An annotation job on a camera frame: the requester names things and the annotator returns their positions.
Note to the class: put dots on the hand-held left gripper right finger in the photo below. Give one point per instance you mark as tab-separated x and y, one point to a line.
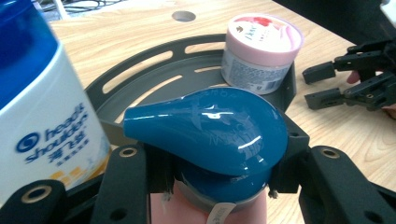
292	161

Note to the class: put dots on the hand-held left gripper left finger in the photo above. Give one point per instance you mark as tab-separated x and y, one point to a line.
158	171

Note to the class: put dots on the pink cream jar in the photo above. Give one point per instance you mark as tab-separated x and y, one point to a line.
261	53

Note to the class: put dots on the pink pump bottle blue head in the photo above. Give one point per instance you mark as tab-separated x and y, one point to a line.
211	130

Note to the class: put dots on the dark grey corner shelf rack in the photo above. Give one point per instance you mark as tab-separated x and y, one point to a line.
155	67

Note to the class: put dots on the white shampoo bottle blue cap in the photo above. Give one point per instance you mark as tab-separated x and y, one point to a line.
40	109

